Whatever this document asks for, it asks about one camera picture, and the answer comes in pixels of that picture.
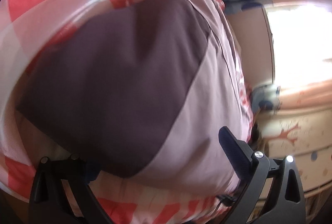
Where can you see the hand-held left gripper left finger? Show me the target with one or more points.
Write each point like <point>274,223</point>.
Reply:
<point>90,170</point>

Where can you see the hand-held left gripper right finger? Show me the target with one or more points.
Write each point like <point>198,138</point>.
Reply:
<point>233,154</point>

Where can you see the lilac and brown garment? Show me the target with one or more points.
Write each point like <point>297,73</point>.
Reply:
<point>116,84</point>

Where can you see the blue grey bag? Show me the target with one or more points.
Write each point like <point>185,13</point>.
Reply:
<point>265,99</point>

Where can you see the beige headboard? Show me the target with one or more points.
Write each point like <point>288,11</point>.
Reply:
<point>249,45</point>

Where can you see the window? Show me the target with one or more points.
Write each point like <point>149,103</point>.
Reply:
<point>300,40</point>

